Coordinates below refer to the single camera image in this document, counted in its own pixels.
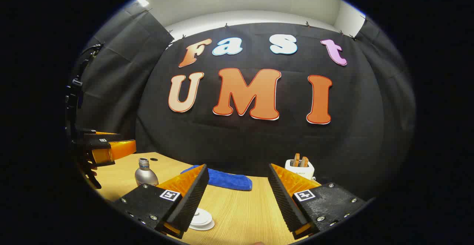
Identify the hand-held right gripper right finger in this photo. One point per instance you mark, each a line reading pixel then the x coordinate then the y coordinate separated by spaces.
pixel 287 204

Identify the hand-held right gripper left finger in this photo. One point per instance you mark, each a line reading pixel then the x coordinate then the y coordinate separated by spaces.
pixel 192 200

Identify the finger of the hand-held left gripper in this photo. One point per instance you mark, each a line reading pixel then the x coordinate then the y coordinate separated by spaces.
pixel 120 150
pixel 98 136

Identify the white saucer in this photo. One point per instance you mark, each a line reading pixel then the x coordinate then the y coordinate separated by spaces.
pixel 203 228

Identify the bread slice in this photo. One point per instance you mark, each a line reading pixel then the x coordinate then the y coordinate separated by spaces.
pixel 296 160
pixel 304 162

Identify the blue towel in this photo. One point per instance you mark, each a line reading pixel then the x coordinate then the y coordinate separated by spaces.
pixel 229 180

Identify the silver water bottle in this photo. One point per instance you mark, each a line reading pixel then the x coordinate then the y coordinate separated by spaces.
pixel 145 176

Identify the white toaster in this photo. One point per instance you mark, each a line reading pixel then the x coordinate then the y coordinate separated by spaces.
pixel 301 171

